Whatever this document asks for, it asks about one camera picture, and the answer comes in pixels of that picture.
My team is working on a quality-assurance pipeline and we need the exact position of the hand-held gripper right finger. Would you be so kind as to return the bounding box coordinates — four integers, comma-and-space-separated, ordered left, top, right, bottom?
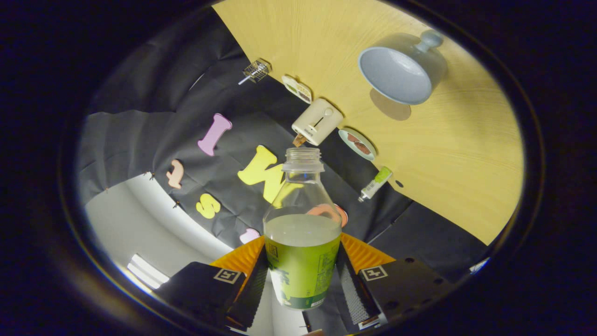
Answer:
335, 232, 456, 333

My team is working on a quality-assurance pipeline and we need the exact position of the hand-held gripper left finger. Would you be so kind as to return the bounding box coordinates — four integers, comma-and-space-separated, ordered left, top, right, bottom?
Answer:
154, 235, 270, 333

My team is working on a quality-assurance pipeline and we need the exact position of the green label juice bottle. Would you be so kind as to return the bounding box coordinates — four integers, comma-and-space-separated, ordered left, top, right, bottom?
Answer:
263, 147, 342, 311

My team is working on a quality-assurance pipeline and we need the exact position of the round brown coaster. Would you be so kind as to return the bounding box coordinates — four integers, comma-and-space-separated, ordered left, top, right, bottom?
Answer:
370, 89, 412, 121

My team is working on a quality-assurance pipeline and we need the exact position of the pale grey cup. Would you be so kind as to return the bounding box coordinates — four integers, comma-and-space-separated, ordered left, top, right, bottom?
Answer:
358, 29, 448, 106

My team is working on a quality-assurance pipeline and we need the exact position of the tall white green bottle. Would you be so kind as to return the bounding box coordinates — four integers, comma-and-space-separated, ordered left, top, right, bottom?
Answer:
358, 166, 393, 203

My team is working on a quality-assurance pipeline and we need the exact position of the wooden table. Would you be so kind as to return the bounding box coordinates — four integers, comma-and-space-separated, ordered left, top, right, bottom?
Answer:
212, 0, 525, 246

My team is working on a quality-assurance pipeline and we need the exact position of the pale green plate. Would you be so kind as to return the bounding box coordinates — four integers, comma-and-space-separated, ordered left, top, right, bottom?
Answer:
338, 128, 377, 162

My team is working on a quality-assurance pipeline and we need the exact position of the white toaster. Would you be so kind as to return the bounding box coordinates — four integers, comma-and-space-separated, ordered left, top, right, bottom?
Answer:
292, 98, 344, 147

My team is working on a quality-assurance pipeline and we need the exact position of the white divided snack tray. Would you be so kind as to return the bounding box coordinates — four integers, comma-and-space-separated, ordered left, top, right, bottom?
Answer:
282, 75, 312, 105

